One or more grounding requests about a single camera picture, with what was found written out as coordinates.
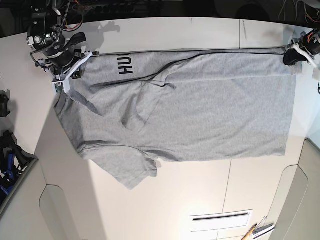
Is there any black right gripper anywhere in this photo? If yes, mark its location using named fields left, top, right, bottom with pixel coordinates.
left=34, top=32, right=100, bottom=79

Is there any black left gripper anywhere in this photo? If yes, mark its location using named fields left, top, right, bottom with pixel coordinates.
left=283, top=28, right=320, bottom=69

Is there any grey T-shirt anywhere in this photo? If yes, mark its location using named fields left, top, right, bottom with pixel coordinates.
left=54, top=48, right=302, bottom=189

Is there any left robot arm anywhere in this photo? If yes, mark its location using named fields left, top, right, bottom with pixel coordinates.
left=283, top=0, right=320, bottom=68

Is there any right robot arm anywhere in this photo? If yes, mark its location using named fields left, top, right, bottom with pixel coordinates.
left=26, top=0, right=87, bottom=78

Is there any black object at left edge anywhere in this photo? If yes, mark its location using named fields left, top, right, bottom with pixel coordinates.
left=0, top=90, right=11, bottom=118

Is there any blue black bag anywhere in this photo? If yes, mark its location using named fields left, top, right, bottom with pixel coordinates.
left=0, top=130, right=36, bottom=198

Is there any wooden pencil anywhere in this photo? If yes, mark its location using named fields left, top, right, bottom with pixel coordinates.
left=241, top=223, right=258, bottom=240

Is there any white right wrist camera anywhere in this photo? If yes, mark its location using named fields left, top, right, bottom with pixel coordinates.
left=51, top=79, right=71, bottom=94

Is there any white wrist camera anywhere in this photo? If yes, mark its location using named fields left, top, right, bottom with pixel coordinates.
left=51, top=79, right=71, bottom=94
left=312, top=68, right=320, bottom=82

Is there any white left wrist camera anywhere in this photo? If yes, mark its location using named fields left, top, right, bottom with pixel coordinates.
left=312, top=68, right=320, bottom=82

